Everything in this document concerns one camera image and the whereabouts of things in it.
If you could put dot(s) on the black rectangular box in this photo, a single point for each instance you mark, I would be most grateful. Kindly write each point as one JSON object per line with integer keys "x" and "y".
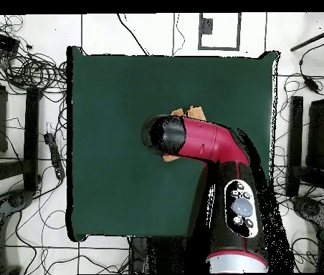
{"x": 0, "y": 41}

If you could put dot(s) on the black rounded stand base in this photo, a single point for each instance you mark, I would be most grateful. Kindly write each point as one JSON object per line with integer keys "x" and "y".
{"x": 15, "y": 200}
{"x": 311, "y": 209}

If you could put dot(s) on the black power strip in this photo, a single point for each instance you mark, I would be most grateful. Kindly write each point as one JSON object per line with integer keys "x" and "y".
{"x": 55, "y": 157}

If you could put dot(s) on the black bar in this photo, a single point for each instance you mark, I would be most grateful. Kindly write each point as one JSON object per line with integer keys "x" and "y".
{"x": 32, "y": 137}
{"x": 295, "y": 137}

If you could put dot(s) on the black power adapter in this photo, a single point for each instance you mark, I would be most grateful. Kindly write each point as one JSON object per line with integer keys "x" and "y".
{"x": 311, "y": 85}

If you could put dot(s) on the black rod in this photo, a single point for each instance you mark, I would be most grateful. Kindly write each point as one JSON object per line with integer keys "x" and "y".
{"x": 314, "y": 38}

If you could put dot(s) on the grey square frame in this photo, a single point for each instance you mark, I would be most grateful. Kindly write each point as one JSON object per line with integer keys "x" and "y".
{"x": 199, "y": 34}

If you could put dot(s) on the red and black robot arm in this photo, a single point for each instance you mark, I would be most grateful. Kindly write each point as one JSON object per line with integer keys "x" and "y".
{"x": 202, "y": 137}

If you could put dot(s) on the orange terry towel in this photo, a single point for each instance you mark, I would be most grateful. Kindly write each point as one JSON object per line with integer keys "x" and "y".
{"x": 196, "y": 113}

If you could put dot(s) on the dark green table cloth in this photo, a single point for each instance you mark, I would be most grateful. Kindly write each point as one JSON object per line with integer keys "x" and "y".
{"x": 107, "y": 129}

